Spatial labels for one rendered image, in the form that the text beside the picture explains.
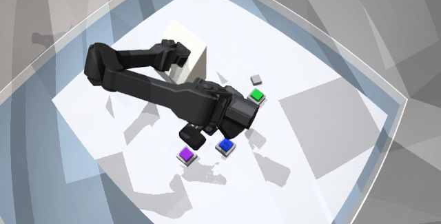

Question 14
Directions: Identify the blue button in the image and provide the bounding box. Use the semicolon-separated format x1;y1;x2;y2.
215;137;237;158

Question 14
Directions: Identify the purple button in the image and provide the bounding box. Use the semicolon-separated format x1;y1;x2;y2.
176;145;198;167

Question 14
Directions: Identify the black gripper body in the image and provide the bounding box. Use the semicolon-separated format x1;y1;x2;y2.
179;85;244;151

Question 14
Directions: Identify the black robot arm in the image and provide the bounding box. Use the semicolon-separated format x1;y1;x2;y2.
84;39;260;140

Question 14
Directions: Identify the green button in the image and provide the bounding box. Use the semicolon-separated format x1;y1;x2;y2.
247;88;266;105

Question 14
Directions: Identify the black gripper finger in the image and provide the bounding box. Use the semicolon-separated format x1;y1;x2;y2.
204;128;218;136

